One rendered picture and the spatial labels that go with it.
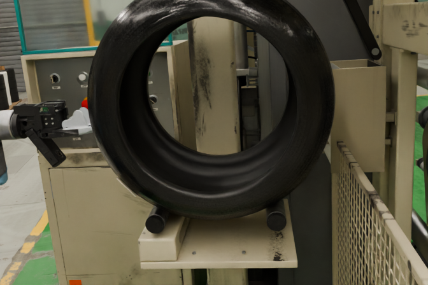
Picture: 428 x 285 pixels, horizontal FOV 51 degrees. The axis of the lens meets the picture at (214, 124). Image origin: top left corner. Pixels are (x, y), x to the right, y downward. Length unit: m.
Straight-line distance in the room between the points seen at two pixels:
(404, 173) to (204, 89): 0.62
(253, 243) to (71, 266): 0.98
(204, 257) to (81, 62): 0.91
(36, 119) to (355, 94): 0.82
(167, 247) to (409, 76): 0.77
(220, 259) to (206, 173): 0.27
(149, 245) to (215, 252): 0.16
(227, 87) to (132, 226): 0.73
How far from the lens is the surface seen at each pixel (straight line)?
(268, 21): 0.93
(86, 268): 1.96
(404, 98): 1.34
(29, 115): 1.19
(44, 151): 1.20
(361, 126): 1.31
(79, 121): 1.14
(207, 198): 1.02
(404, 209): 1.44
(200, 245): 1.18
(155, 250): 1.11
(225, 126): 1.36
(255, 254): 1.12
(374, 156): 1.35
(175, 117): 1.63
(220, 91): 1.34
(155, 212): 1.09
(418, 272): 0.71
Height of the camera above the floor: 1.36
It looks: 14 degrees down
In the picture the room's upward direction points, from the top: 4 degrees counter-clockwise
